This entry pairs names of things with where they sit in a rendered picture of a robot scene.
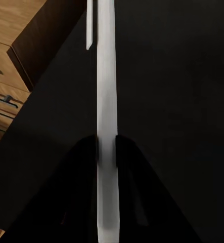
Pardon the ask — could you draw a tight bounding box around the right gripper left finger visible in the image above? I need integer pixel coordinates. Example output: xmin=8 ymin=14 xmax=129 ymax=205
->
xmin=0 ymin=135 xmax=96 ymax=243

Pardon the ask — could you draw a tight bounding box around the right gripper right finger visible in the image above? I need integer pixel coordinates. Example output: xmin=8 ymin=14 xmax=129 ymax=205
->
xmin=117 ymin=135 xmax=203 ymax=243

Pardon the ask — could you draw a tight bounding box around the pen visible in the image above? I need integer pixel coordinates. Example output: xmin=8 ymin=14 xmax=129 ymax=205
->
xmin=86 ymin=0 xmax=120 ymax=243

